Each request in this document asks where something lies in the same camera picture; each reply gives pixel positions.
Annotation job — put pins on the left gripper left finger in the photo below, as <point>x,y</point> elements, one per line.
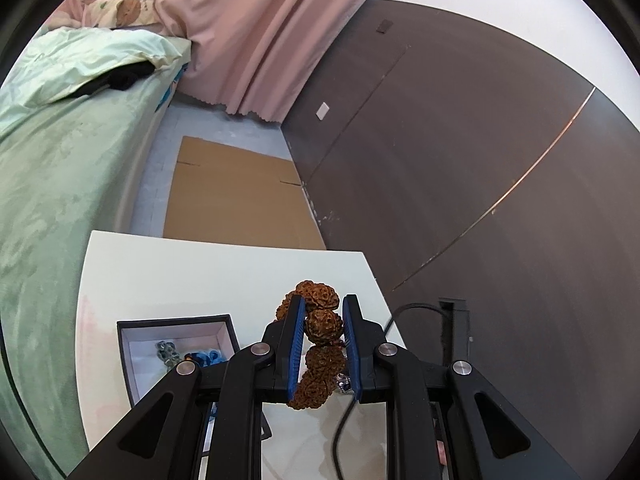
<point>278,379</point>

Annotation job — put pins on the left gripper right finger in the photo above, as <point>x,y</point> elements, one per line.
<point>362,339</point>

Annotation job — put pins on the black jewelry box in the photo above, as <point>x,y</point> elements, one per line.
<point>203,418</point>

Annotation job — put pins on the white table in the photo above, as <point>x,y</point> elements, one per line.
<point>128,277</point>

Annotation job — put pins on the flattened cardboard sheet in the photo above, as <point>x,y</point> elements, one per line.
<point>222,194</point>

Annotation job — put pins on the green bed blanket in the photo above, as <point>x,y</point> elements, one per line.
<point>67,169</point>

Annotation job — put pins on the pink curtain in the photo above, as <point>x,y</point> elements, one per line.
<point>253,56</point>

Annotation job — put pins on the black garment on bed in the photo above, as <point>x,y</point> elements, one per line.
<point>119,78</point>

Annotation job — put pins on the patterned pillow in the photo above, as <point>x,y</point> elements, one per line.
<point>121,14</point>

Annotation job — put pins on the white wall socket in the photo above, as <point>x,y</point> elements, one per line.
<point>322,111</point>

